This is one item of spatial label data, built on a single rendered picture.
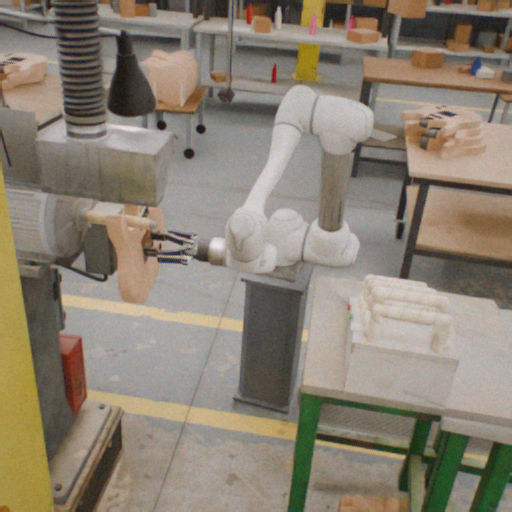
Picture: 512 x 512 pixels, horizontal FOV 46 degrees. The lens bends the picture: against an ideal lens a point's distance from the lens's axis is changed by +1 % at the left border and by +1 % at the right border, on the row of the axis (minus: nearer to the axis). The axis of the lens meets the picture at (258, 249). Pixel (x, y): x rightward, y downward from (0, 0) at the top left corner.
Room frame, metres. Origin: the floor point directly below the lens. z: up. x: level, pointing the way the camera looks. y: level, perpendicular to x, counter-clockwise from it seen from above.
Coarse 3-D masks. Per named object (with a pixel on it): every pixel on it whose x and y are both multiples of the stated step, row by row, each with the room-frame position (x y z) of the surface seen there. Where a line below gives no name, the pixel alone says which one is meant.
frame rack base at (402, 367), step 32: (352, 320) 1.33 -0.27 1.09; (384, 320) 1.33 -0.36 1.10; (352, 352) 1.22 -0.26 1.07; (384, 352) 1.21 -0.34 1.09; (416, 352) 1.20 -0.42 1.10; (448, 352) 1.21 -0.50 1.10; (352, 384) 1.22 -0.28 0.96; (384, 384) 1.20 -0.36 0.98; (416, 384) 1.19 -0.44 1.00; (448, 384) 1.18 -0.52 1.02
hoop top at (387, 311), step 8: (376, 304) 1.24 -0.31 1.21; (384, 304) 1.24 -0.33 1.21; (376, 312) 1.22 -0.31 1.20; (384, 312) 1.22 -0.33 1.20; (392, 312) 1.22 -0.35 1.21; (400, 312) 1.22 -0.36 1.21; (408, 312) 1.22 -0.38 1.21; (416, 312) 1.22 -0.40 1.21; (424, 312) 1.22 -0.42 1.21; (432, 312) 1.23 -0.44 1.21; (408, 320) 1.21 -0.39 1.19; (416, 320) 1.21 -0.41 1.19; (424, 320) 1.21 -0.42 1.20; (432, 320) 1.21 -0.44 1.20; (440, 320) 1.20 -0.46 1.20; (448, 320) 1.20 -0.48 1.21
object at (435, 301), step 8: (376, 288) 1.32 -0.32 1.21; (384, 288) 1.32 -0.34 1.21; (392, 288) 1.32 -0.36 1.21; (384, 296) 1.30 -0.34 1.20; (392, 296) 1.30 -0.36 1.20; (400, 296) 1.30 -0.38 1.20; (408, 296) 1.30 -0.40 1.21; (416, 296) 1.30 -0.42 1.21; (424, 296) 1.30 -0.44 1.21; (432, 296) 1.30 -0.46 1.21; (440, 296) 1.30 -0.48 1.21; (424, 304) 1.29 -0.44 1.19; (432, 304) 1.28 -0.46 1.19; (440, 304) 1.28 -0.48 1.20; (448, 304) 1.29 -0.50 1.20
